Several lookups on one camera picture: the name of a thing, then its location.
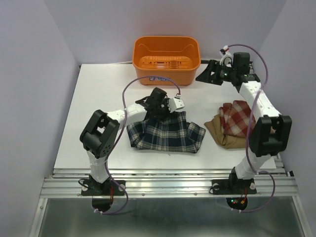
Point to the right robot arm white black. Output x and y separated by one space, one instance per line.
270 133

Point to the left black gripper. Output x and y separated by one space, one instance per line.
165 101

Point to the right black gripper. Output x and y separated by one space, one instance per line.
205 76

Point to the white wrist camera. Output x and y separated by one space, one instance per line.
227 58
175 104

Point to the tan folded skirt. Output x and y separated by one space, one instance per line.
227 142

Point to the aluminium rail frame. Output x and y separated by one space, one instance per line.
168 192

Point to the navy plaid skirt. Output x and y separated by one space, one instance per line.
173 134

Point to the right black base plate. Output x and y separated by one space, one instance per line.
233 188

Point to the red plaid skirt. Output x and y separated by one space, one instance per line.
234 118

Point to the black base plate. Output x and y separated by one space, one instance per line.
116 187
233 188

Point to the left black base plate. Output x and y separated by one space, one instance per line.
116 187

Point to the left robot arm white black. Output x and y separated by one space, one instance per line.
100 133

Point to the orange plastic basket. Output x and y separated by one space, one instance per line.
159 59

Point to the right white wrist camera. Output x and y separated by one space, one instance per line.
227 58

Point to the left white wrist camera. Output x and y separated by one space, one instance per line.
175 104

